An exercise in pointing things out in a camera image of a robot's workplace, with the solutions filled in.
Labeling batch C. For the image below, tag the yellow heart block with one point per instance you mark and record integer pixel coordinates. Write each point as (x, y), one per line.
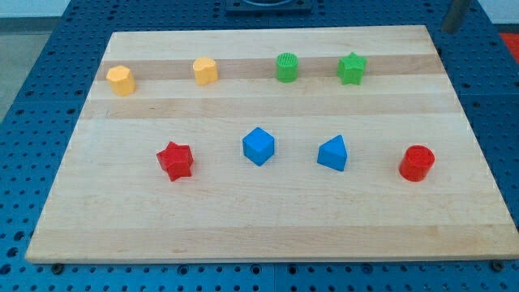
(205, 71)

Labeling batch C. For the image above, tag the blue cube block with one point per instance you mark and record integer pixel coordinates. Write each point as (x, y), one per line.
(258, 146)

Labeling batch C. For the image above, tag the wooden board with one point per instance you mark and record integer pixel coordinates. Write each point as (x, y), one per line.
(111, 202)

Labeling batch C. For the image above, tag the blue triangle block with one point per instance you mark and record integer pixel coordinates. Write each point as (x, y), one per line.
(333, 154)

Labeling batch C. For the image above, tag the red star block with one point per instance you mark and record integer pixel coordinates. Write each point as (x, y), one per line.
(176, 160)

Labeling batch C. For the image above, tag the green cylinder block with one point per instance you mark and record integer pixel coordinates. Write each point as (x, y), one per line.
(286, 67)

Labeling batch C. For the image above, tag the green star block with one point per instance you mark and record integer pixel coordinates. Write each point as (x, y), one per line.
(351, 69)

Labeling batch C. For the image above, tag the yellow hexagon block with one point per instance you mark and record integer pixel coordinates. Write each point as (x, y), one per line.
(121, 80)

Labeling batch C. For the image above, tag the red cylinder block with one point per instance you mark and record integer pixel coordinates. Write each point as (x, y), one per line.
(416, 163)

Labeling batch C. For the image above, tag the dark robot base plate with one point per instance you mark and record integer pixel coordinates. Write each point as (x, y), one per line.
(242, 7)

